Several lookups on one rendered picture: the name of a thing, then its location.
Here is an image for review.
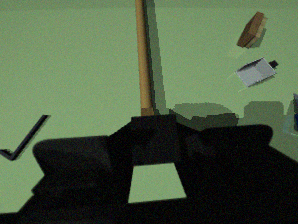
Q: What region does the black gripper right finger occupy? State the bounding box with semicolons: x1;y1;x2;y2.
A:
174;122;273;197

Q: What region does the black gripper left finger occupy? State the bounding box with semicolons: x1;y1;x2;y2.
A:
32;121;134;205

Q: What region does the black l-shaped bar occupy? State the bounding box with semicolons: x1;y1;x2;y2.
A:
0;115;47;161

